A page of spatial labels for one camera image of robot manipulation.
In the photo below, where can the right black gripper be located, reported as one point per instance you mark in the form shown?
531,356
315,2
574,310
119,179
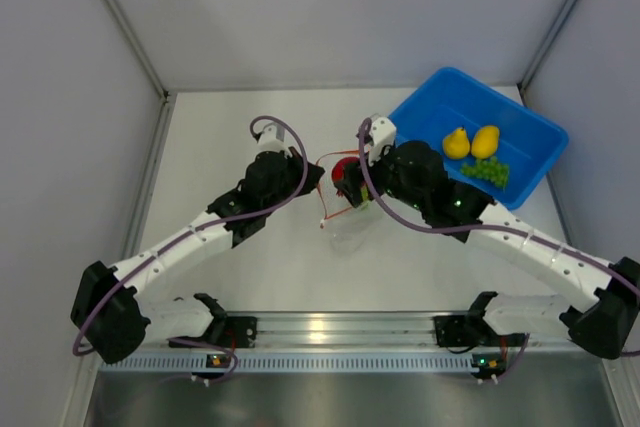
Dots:
352,182

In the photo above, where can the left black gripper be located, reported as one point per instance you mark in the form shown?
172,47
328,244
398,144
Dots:
313,175

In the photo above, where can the red fake apple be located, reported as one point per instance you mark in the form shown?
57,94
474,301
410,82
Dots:
338,170

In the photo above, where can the yellow fake pepper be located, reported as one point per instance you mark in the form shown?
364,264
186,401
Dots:
456,145

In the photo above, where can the green fake lettuce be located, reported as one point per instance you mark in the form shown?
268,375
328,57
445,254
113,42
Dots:
490,170

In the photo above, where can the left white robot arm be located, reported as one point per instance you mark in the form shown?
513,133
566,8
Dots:
121,307

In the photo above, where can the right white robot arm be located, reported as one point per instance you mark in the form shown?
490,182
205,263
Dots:
593,303

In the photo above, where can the blue plastic bin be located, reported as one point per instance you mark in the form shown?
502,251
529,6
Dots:
529,143

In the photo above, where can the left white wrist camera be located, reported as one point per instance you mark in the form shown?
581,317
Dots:
271,138

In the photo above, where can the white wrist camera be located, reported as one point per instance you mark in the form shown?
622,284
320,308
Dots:
271,138
375,136

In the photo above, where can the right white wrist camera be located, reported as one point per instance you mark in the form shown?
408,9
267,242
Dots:
375,136

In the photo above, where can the aluminium mounting rail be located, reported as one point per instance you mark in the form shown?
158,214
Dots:
341,330

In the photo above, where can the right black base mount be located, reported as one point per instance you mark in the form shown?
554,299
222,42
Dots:
451,332

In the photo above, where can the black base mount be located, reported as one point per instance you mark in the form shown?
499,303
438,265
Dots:
229,332
451,332

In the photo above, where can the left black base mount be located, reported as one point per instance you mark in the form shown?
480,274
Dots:
229,332

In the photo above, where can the slotted cable duct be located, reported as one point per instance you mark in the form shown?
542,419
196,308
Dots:
274,362

